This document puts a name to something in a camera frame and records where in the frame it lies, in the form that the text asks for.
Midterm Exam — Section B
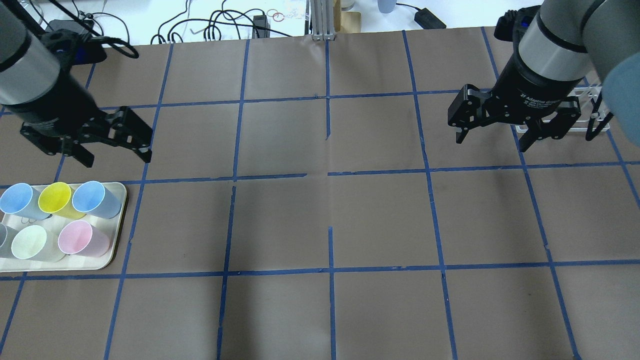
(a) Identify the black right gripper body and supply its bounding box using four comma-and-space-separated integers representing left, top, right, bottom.
482, 52, 576, 127

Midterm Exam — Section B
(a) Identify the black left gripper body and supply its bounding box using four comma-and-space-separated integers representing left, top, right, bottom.
20, 71, 106, 155

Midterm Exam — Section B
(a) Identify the grey white cup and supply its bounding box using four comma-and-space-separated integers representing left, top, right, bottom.
0, 223, 19, 259

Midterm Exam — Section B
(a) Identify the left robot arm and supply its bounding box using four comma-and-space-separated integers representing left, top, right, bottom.
0, 0, 153, 167

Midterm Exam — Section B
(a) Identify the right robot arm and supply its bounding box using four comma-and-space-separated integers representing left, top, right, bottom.
447, 0, 640, 153

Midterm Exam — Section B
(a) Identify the light blue cup right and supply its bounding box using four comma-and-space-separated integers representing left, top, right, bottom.
71, 180, 122, 219

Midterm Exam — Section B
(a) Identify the light blue cup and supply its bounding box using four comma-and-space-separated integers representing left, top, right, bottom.
0, 183, 51, 221
71, 180, 122, 219

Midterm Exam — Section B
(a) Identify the yellow plastic cup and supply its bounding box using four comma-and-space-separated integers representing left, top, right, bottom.
38, 182, 87, 220

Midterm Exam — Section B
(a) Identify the light blue cup left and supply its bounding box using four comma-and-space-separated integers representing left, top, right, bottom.
0, 183, 51, 221

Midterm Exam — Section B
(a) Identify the pink plastic cup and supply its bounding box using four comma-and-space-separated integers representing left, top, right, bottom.
57, 219, 111, 258

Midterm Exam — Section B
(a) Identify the pale green plastic cup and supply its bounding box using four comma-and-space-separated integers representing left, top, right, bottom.
11, 224, 66, 263

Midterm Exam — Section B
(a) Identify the blue cup on desk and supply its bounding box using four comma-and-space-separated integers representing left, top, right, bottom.
377, 0, 397, 14

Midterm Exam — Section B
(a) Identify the cream plastic tray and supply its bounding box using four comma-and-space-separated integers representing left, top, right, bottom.
0, 182, 128, 273

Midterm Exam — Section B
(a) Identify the black power adapter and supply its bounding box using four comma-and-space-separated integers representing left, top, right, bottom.
413, 7, 447, 30

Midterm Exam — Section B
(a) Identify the wooden mug tree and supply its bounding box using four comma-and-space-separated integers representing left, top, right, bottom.
331, 0, 362, 34

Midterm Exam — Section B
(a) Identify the white wire cup rack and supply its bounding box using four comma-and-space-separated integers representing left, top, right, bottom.
542, 85, 613, 141

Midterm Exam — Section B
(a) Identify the aluminium frame post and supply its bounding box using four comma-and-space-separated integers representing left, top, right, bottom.
308, 0, 338, 41

